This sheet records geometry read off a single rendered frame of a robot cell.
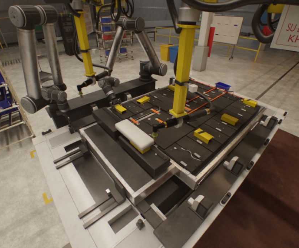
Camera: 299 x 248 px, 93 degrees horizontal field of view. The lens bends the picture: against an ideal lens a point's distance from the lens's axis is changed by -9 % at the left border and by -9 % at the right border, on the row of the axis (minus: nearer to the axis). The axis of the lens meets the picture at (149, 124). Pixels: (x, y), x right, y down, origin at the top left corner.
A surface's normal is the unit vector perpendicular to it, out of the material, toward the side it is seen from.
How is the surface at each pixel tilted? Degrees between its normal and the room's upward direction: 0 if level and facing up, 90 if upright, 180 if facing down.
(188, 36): 90
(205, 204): 0
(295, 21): 90
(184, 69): 90
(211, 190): 0
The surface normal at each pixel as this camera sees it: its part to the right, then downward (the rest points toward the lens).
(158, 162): 0.00, -0.81
